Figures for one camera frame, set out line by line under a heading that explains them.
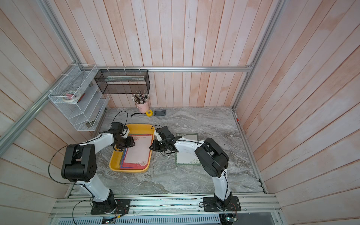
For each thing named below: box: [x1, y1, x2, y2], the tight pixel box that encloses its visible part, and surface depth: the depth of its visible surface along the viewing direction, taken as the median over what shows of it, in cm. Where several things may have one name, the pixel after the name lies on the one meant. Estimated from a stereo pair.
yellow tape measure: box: [145, 109, 154, 117], surface depth 117 cm
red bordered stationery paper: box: [121, 134, 154, 170], surface depth 92 cm
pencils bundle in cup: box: [131, 90, 150, 105], surface depth 113 cm
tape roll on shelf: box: [61, 89, 82, 103], surface depth 75 cm
